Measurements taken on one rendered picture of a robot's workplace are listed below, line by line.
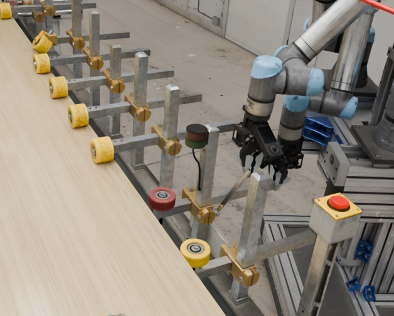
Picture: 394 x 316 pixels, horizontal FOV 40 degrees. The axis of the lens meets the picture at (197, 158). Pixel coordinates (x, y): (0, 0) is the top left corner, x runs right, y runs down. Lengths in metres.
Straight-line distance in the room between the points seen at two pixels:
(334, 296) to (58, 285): 1.39
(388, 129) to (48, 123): 1.16
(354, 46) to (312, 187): 1.79
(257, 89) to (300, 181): 2.09
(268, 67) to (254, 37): 4.00
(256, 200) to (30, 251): 0.58
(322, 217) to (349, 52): 0.77
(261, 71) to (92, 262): 0.65
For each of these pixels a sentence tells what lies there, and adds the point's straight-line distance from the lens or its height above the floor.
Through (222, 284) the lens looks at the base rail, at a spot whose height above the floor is 0.70.
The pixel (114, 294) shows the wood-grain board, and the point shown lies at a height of 0.90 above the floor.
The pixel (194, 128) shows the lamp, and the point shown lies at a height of 1.14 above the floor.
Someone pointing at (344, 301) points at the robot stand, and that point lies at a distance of 2.42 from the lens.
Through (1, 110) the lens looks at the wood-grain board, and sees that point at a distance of 2.11.
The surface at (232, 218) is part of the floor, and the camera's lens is 3.05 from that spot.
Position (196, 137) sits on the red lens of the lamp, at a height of 1.13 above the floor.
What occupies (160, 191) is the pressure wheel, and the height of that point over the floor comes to 0.91.
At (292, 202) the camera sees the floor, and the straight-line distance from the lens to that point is 3.26.
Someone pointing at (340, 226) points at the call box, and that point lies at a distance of 1.12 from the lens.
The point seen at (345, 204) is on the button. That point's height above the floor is 1.23.
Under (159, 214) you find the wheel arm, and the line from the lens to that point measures 1.63.
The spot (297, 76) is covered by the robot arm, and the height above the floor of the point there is 1.32.
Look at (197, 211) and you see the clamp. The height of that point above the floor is 0.86.
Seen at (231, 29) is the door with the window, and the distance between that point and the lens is 5.67.
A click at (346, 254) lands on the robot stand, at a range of 2.37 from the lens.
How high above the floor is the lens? 1.85
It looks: 31 degrees down
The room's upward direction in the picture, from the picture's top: 6 degrees clockwise
